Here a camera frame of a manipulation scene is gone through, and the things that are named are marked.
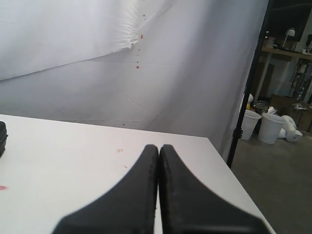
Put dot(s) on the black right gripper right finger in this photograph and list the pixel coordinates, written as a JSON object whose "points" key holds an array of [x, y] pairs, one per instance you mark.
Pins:
{"points": [[189, 207]]}

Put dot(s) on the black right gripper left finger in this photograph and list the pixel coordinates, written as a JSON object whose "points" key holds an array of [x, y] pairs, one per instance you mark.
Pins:
{"points": [[127, 208]]}

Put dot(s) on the black plastic carry case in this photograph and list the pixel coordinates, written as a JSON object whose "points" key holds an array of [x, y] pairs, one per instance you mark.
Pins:
{"points": [[3, 137]]}

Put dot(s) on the black backdrop stand pole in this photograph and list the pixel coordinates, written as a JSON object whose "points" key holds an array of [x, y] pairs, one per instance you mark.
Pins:
{"points": [[237, 134]]}

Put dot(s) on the white bucket left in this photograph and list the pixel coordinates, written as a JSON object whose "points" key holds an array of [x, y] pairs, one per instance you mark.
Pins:
{"points": [[248, 124]]}

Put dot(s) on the white bucket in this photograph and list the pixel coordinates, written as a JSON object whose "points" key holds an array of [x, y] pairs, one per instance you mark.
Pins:
{"points": [[270, 128], [248, 124]]}

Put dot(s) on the white bucket right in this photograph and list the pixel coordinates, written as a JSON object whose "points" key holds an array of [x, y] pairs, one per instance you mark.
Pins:
{"points": [[270, 128]]}

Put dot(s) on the white foam pieces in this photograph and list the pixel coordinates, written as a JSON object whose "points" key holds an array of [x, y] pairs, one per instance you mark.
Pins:
{"points": [[289, 130]]}

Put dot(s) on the white backdrop cloth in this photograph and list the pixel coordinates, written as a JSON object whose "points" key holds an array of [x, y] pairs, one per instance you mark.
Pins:
{"points": [[176, 66]]}

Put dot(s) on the wooden shelf table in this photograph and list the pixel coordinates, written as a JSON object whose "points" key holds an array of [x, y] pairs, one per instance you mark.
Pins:
{"points": [[270, 52]]}

